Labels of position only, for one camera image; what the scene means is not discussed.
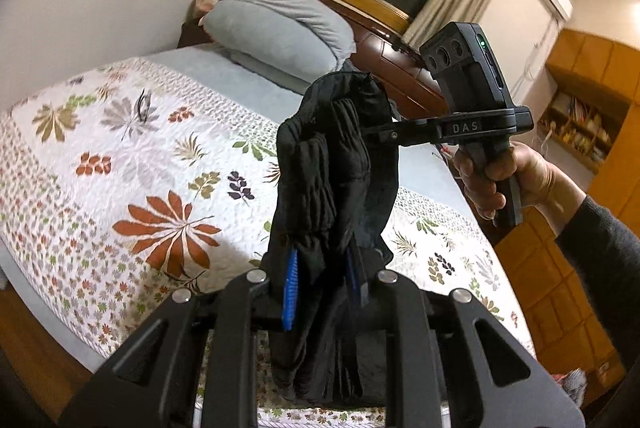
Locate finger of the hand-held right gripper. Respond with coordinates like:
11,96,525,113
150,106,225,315
360,120,442,148

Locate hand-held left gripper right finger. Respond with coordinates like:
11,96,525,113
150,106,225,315
346,247,587,428

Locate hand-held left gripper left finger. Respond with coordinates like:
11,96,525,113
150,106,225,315
59,252,302,428

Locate black pants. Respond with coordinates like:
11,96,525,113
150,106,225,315
260,70,402,410

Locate person's right forearm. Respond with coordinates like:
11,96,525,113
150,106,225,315
554,195,640,371

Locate person's right hand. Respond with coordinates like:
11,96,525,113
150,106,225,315
452,141,589,237

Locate flat grey pillow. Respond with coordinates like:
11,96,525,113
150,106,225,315
232,49,328,92

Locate large grey pillow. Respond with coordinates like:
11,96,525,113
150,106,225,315
204,0,357,71

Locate floral patterned quilt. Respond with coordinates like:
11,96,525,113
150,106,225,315
0,56,539,428

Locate wooden cabinet unit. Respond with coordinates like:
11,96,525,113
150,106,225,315
492,28,640,405

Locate grey bed sheet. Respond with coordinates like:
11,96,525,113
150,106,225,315
0,44,323,376

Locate eyeglasses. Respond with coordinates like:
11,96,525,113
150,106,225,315
133,88,160,124

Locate wooden wall shelf with items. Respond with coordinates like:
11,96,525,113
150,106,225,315
541,89,620,175

